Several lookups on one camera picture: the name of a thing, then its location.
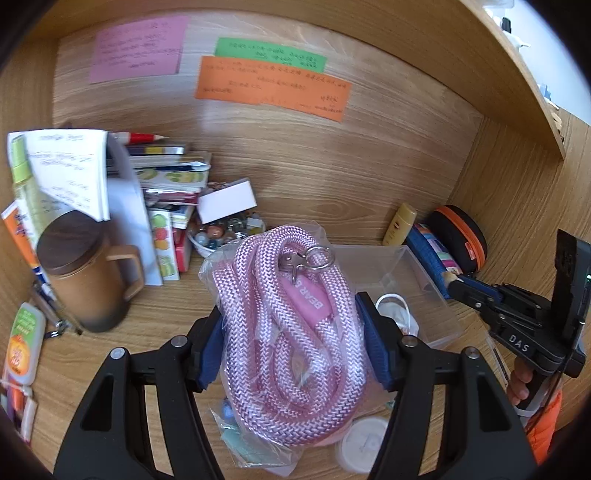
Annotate white charging cable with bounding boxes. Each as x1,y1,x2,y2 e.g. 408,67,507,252
0,376,34,398

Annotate brown mug with lid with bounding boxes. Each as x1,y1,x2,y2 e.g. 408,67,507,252
36,211,145,333

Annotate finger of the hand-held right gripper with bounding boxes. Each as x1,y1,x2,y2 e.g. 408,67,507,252
455,275,506,301
447,279,502,324

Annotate pink rope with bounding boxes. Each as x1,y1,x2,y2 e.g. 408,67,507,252
199,220,389,467

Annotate yellow-green spray bottle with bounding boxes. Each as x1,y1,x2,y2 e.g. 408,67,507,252
10,136,44,259

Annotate small yellow bottle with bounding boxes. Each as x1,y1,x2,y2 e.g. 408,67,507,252
382,203,417,247

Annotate beige lipstick tube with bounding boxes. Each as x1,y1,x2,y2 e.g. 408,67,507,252
21,397,38,440

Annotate red pencil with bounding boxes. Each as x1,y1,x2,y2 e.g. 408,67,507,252
110,131,168,145

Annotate round clear container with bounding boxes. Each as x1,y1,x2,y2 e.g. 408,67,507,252
335,416,389,472

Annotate white paper sheets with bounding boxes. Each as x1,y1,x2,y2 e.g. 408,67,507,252
7,129,163,287

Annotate person's right hand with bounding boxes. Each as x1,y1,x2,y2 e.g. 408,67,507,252
507,360,535,406

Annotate orange sunscreen tube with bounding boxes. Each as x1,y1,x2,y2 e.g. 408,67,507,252
1,205,41,278

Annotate white bowl of marbles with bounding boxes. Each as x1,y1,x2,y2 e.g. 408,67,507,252
187,211,267,258

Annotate orange paper note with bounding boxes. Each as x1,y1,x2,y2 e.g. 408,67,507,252
194,55,352,123

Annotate black orange zip case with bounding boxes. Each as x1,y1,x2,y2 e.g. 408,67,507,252
424,205,489,278

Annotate green paper note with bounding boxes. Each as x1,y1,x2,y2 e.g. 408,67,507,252
215,37,328,75

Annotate stack of books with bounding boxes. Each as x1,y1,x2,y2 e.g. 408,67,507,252
106,142,213,273

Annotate wooden shelf board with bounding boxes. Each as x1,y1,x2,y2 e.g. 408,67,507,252
60,0,570,160

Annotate blue patchwork pencil case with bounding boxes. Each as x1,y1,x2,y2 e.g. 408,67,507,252
406,223,462,298

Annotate silver pen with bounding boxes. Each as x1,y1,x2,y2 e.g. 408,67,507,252
31,281,63,330
39,284,84,337

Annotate small white box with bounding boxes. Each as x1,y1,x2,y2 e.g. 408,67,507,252
197,181,257,223

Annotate orange marker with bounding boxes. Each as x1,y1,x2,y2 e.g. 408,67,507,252
6,385,25,417

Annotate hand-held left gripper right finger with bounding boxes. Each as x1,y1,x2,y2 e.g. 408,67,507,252
355,292,539,480

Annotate clear plastic box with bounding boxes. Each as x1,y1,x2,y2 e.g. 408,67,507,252
318,244,464,350

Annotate pink paper note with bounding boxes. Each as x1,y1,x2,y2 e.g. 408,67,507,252
89,15,191,85

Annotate white cloth pouch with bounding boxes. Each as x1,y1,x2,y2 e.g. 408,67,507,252
375,294,420,337

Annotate green orange tube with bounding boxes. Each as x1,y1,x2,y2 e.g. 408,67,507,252
2,302,47,386

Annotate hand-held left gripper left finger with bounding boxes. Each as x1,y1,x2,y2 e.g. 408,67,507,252
53,305,227,480

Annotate fruit print box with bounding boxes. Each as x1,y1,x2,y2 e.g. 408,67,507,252
148,209,181,282

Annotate person's right forearm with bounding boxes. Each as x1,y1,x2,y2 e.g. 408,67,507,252
524,390,564,467

